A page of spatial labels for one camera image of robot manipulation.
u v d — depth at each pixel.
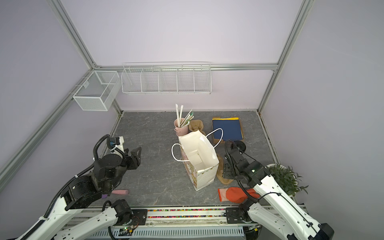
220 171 0.72
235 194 0.80
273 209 0.45
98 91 1.00
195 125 1.11
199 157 0.94
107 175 0.44
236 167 0.54
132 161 0.56
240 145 0.85
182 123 1.02
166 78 0.99
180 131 0.99
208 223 0.73
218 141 0.68
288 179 0.70
